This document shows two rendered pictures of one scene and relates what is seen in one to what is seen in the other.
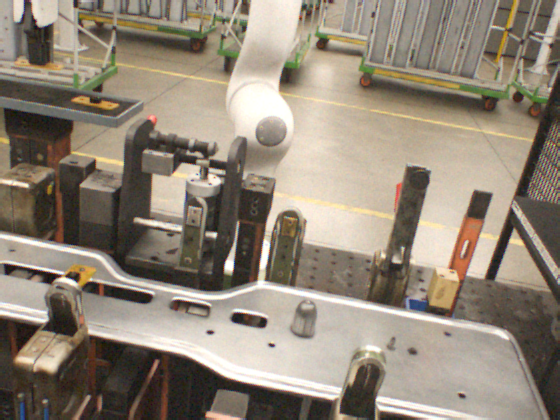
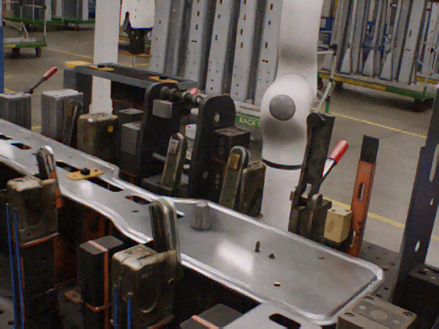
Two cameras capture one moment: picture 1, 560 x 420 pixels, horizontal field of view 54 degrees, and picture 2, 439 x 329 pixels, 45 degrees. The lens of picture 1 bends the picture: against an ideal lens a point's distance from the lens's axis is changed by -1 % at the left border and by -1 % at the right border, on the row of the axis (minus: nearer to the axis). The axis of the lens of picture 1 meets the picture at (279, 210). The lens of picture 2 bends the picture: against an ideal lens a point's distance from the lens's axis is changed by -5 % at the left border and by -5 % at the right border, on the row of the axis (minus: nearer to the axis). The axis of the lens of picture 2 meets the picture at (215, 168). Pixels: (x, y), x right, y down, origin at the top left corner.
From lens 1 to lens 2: 0.61 m
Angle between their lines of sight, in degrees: 33
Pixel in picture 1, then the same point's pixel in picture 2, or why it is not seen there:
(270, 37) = (290, 35)
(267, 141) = (278, 115)
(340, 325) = (233, 232)
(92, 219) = (126, 150)
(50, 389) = (17, 201)
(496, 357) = (345, 278)
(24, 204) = (88, 132)
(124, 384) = not seen: hidden behind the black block
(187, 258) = (166, 178)
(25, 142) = (119, 105)
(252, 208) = (219, 148)
